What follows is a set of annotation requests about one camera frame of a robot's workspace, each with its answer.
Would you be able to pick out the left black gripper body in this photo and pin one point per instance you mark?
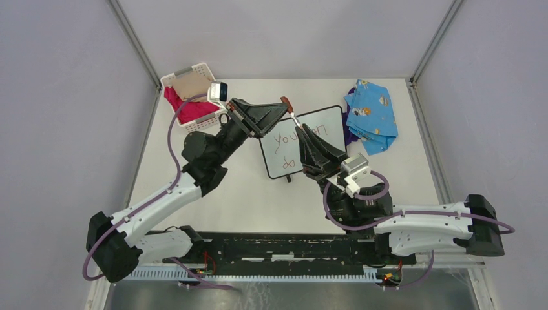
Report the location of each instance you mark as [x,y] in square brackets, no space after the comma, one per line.
[245,122]

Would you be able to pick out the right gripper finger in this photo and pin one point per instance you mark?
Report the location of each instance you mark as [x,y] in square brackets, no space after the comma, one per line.
[313,154]
[313,146]

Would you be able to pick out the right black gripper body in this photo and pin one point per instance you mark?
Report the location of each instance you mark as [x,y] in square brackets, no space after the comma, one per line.
[323,176]

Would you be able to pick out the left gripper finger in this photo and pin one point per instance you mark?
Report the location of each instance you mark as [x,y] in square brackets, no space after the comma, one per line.
[267,122]
[269,106]

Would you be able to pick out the black framed whiteboard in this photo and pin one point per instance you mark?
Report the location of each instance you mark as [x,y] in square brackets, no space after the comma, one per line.
[280,147]

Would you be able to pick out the white red whiteboard marker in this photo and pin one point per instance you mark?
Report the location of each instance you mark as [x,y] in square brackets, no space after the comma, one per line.
[296,121]

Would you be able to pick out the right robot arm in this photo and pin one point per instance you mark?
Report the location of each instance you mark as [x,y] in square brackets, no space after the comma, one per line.
[356,199]

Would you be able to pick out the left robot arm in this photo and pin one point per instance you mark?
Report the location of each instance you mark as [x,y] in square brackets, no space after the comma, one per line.
[119,243]

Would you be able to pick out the white plastic basket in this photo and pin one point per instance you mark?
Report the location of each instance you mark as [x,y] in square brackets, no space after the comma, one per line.
[205,121]

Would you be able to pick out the blue patterned cloth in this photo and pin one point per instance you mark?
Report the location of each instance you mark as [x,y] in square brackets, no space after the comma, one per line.
[371,116]

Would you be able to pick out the magenta cloth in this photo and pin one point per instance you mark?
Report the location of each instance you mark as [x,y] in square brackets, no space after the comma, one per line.
[193,110]

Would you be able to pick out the beige folded cloth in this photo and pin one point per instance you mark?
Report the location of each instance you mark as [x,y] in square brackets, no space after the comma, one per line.
[190,85]

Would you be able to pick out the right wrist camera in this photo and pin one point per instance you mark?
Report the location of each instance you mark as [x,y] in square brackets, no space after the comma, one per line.
[352,170]

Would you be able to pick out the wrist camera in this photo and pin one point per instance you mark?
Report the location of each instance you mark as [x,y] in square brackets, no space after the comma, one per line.
[217,92]
[352,170]

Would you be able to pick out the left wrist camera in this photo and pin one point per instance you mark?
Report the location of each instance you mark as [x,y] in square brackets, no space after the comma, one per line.
[217,92]

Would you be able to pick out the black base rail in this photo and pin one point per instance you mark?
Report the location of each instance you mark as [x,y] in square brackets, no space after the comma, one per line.
[275,256]

